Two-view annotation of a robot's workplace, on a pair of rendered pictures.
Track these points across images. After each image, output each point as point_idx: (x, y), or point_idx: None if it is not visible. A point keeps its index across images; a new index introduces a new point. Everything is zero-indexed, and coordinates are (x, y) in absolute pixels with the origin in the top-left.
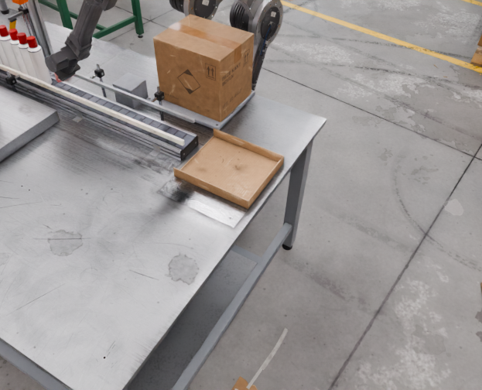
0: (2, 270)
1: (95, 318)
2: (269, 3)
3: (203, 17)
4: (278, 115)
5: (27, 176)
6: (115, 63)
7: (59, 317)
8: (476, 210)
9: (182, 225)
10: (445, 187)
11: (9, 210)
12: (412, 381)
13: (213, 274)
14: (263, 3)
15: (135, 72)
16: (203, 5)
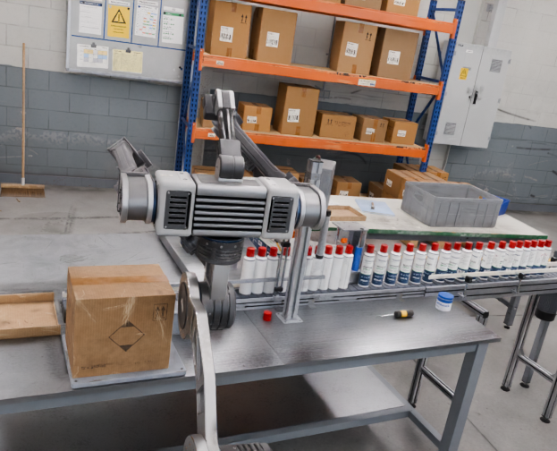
0: (84, 244)
1: (8, 248)
2: (193, 446)
3: (179, 319)
4: (14, 381)
5: None
6: (257, 346)
7: (28, 243)
8: None
9: (7, 285)
10: None
11: (126, 257)
12: None
13: (21, 446)
14: (198, 436)
15: (226, 348)
16: (181, 304)
